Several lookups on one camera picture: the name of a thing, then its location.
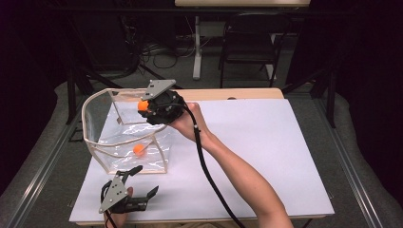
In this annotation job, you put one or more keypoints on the plain orange ball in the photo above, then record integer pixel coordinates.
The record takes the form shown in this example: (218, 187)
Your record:
(143, 105)

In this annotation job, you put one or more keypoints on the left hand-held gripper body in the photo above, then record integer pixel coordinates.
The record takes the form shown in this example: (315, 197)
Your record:
(114, 193)

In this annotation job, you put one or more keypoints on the black metal stand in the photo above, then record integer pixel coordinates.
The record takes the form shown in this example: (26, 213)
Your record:
(331, 101)
(71, 95)

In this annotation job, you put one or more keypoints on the wooden table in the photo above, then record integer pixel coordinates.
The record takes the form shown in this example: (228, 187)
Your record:
(221, 94)

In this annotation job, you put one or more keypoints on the metal floor rail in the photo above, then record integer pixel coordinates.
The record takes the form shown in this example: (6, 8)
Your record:
(41, 172)
(355, 177)

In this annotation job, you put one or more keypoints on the person's tan pants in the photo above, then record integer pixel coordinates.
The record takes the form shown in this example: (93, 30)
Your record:
(190, 225)

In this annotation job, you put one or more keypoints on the person's right hand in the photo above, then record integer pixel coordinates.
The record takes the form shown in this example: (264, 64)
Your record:
(187, 126)

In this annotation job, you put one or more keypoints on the person's left hand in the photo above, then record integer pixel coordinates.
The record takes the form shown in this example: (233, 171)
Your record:
(118, 219)

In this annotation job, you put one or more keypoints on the black folding chair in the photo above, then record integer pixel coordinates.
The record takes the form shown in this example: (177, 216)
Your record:
(247, 44)

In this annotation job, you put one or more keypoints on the white board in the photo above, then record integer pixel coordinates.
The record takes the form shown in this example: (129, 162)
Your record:
(269, 133)

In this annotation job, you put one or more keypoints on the white desk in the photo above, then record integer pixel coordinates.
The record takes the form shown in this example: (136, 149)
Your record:
(197, 57)

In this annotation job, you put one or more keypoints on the clear plastic bag beige trim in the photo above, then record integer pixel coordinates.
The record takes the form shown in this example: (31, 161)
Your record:
(104, 109)

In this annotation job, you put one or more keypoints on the orange ball with black mark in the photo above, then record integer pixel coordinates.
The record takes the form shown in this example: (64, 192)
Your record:
(138, 149)

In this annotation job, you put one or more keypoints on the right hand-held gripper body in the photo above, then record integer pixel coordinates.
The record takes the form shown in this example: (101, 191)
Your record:
(166, 109)

